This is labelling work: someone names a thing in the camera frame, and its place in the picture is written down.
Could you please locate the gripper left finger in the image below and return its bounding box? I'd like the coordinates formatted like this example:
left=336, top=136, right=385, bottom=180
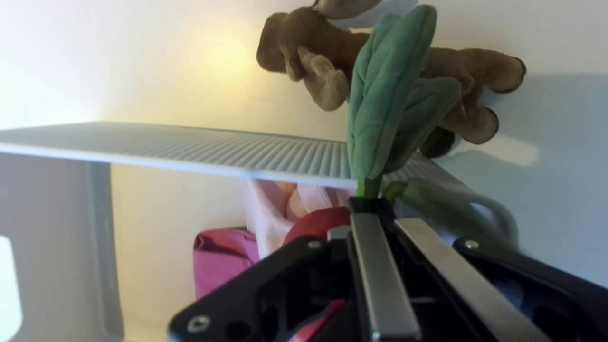
left=347, top=195, right=423, bottom=342

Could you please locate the white plastic storage box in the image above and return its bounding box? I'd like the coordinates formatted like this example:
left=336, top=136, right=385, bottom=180
left=0, top=119, right=490, bottom=342

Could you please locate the brown plush toy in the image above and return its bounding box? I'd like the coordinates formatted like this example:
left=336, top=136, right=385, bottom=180
left=254, top=0, right=528, bottom=159

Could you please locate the pink cloth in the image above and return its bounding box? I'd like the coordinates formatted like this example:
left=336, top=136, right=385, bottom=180
left=191, top=178, right=353, bottom=299

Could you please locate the green plush leaf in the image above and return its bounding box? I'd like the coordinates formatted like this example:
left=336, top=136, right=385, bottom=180
left=343, top=3, right=522, bottom=254

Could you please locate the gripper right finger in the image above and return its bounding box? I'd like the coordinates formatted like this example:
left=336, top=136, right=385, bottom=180
left=393, top=216, right=554, bottom=342

